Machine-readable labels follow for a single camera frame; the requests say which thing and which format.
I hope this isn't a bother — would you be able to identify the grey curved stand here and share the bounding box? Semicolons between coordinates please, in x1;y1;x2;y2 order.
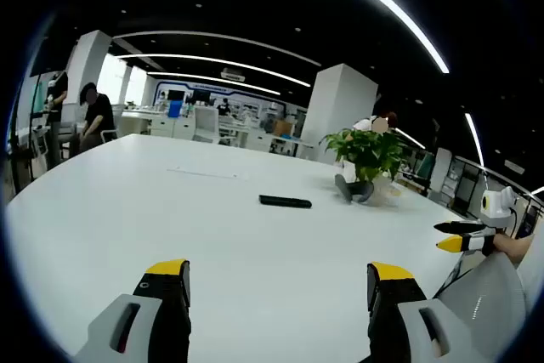
334;173;376;205

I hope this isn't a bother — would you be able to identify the white table cable cover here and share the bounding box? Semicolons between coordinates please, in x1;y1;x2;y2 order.
166;164;250;181

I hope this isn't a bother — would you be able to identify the black remote control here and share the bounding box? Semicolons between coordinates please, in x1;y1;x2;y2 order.
258;194;313;210

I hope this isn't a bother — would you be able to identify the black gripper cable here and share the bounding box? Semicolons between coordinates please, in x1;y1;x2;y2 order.
508;204;523;237

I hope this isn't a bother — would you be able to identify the white office chair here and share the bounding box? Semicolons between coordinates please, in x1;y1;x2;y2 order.
192;105;221;144

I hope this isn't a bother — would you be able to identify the cardboard box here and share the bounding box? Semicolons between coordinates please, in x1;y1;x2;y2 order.
273;119;295;137

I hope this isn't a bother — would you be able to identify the ceiling air conditioner unit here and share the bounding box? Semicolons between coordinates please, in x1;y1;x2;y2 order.
220;68;247;83

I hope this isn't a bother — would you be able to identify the white square pillar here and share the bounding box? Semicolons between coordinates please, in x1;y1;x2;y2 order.
299;63;379;167
63;30;113;126

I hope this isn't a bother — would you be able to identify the white plant pot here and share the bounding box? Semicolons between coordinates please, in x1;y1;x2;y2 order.
368;173;401;207

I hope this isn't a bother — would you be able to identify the green potted plant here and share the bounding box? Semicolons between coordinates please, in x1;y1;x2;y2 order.
320;126;410;184

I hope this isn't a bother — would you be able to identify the white mesh basket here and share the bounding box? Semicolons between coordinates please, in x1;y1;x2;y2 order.
433;250;529;360

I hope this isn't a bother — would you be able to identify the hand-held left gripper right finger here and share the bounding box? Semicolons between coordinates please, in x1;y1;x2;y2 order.
365;261;490;363

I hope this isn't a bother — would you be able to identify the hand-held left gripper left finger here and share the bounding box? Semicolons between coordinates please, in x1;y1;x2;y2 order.
74;258;192;363

